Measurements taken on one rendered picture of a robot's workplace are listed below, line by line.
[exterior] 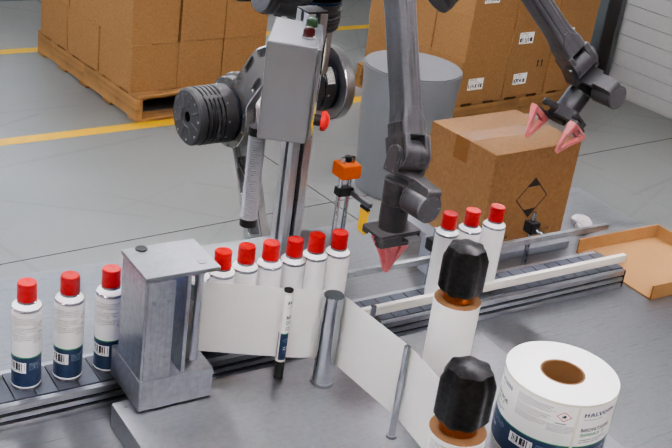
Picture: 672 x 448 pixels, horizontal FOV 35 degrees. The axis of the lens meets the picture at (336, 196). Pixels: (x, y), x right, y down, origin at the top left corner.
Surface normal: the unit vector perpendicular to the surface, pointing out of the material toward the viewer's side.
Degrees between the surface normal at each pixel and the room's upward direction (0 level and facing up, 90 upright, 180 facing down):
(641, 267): 0
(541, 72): 90
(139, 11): 90
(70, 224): 0
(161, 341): 90
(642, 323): 0
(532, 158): 90
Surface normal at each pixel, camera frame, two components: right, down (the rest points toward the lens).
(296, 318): 0.12, 0.42
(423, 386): -0.89, 0.07
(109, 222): 0.13, -0.91
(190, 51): 0.60, 0.40
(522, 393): -0.76, 0.17
